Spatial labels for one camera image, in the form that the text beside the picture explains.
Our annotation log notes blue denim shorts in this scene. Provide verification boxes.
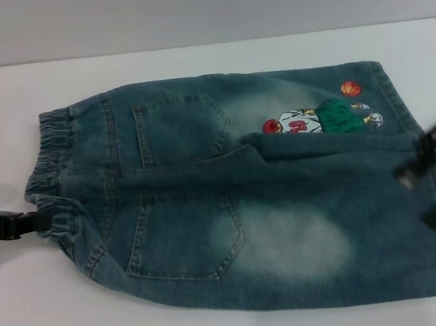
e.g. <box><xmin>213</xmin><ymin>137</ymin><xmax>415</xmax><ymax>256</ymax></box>
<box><xmin>10</xmin><ymin>44</ymin><xmax>436</xmax><ymax>326</ymax></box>

